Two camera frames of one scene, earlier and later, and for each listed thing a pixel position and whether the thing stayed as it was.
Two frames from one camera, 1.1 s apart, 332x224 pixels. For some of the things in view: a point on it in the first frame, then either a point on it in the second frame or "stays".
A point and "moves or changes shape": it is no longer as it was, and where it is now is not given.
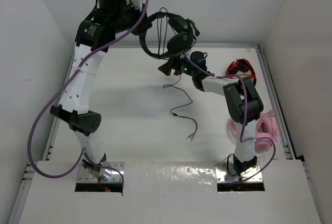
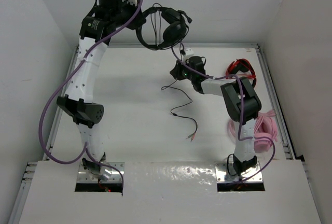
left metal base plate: [85, 176] stays
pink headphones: [266, 131] stays
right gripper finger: [166, 68] to [177, 72]
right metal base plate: [223, 177] stays
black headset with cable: [177, 37] moves or changes shape
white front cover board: [175, 193] stays
